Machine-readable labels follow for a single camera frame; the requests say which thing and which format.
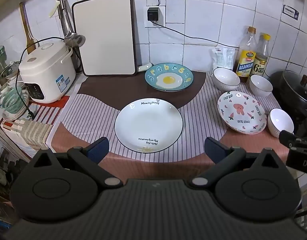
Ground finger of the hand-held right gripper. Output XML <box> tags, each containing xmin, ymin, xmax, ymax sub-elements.
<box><xmin>279</xmin><ymin>129</ymin><xmax>307</xmax><ymax>150</ymax></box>

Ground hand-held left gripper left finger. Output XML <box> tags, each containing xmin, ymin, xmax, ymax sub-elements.
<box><xmin>31</xmin><ymin>137</ymin><xmax>124</xmax><ymax>188</ymax></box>

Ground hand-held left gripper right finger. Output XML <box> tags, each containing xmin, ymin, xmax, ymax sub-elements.
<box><xmin>191</xmin><ymin>137</ymin><xmax>282</xmax><ymax>188</ymax></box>

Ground white ribbed bowl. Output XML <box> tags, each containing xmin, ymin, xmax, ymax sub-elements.
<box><xmin>213</xmin><ymin>67</ymin><xmax>241</xmax><ymax>91</ymax></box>
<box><xmin>249</xmin><ymin>74</ymin><xmax>273</xmax><ymax>98</ymax></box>
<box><xmin>268</xmin><ymin>108</ymin><xmax>294</xmax><ymax>138</ymax></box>

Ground pink rabbit print plate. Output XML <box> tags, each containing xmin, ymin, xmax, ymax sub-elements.
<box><xmin>217</xmin><ymin>91</ymin><xmax>267</xmax><ymax>135</ymax></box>

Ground white plate black rim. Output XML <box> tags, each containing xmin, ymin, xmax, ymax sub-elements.
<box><xmin>114</xmin><ymin>98</ymin><xmax>184</xmax><ymax>153</ymax></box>

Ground teal fried egg plate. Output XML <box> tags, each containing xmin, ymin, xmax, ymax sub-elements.
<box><xmin>144</xmin><ymin>63</ymin><xmax>194</xmax><ymax>92</ymax></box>

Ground striped printed tablecloth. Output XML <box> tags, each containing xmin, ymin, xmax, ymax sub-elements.
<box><xmin>0</xmin><ymin>69</ymin><xmax>290</xmax><ymax>178</ymax></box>

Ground black wok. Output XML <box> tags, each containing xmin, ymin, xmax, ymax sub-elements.
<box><xmin>270</xmin><ymin>70</ymin><xmax>307</xmax><ymax>136</ymax></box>

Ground glass wok lid wooden knob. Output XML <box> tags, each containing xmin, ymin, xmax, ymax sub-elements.
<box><xmin>281</xmin><ymin>71</ymin><xmax>307</xmax><ymax>103</ymax></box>

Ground striped folded cloth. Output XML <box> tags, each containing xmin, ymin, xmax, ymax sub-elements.
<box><xmin>21</xmin><ymin>121</ymin><xmax>53</xmax><ymax>146</ymax></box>

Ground red striped mat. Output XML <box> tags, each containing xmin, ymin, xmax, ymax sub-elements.
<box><xmin>1</xmin><ymin>95</ymin><xmax>70</xmax><ymax>140</ymax></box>

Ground clear vinegar bottle yellow cap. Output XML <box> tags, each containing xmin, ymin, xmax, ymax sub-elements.
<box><xmin>251</xmin><ymin>33</ymin><xmax>271</xmax><ymax>78</ymax></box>

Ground yellow label oil bottle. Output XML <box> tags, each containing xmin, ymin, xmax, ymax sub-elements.
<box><xmin>235</xmin><ymin>26</ymin><xmax>257</xmax><ymax>83</ymax></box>

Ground white salt bag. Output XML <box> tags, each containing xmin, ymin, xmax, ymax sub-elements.
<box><xmin>213</xmin><ymin>46</ymin><xmax>237</xmax><ymax>70</ymax></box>

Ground white rice cooker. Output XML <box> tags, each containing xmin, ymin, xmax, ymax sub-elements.
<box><xmin>19</xmin><ymin>40</ymin><xmax>76</xmax><ymax>103</ymax></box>

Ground green plastic colander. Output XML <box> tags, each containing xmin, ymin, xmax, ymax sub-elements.
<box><xmin>3</xmin><ymin>89</ymin><xmax>29</xmax><ymax>115</ymax></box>

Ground cream cutting board brown edge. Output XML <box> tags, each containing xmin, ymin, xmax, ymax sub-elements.
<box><xmin>72</xmin><ymin>0</ymin><xmax>137</xmax><ymax>77</ymax></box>

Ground glass pot lid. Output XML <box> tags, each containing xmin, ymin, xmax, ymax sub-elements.
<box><xmin>0</xmin><ymin>61</ymin><xmax>20</xmax><ymax>78</ymax></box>

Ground steel ladle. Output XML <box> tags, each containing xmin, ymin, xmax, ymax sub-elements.
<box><xmin>57</xmin><ymin>0</ymin><xmax>86</xmax><ymax>48</ymax></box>

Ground wooden spatula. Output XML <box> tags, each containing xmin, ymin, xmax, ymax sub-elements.
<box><xmin>19</xmin><ymin>2</ymin><xmax>37</xmax><ymax>54</ymax></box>

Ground black power adapter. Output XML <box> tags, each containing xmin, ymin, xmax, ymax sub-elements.
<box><xmin>147</xmin><ymin>7</ymin><xmax>159</xmax><ymax>22</ymax></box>

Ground cream plastic spoon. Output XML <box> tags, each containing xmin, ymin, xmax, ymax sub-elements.
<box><xmin>49</xmin><ymin>0</ymin><xmax>67</xmax><ymax>18</ymax></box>

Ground rice cooker power cable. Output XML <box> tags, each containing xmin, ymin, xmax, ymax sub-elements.
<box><xmin>15</xmin><ymin>36</ymin><xmax>65</xmax><ymax>119</ymax></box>

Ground thin black cable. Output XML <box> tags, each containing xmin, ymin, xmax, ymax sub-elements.
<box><xmin>153</xmin><ymin>21</ymin><xmax>240</xmax><ymax>48</ymax></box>

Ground black wall sticker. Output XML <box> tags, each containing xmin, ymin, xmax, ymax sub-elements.
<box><xmin>283</xmin><ymin>4</ymin><xmax>300</xmax><ymax>20</ymax></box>

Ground white wall socket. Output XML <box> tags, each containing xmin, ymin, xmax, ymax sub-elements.
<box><xmin>143</xmin><ymin>4</ymin><xmax>167</xmax><ymax>28</ymax></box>

